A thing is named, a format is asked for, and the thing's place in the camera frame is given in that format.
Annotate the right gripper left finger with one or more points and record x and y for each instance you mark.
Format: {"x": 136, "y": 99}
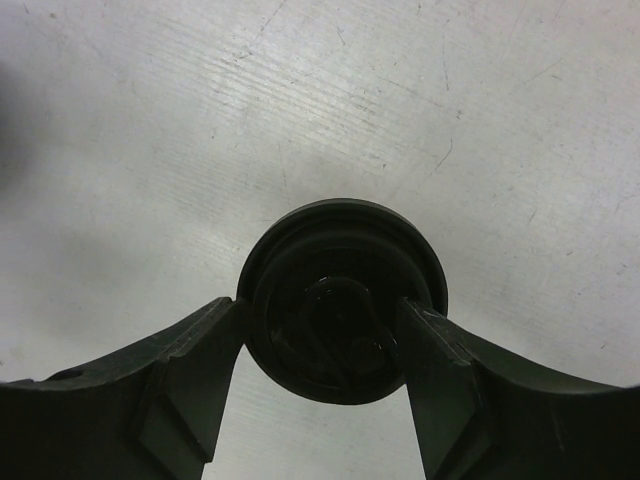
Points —
{"x": 150, "y": 410}

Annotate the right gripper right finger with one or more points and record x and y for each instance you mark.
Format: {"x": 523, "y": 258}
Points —
{"x": 483, "y": 412}

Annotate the black coffee cup lid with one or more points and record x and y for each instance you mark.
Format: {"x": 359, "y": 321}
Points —
{"x": 324, "y": 282}

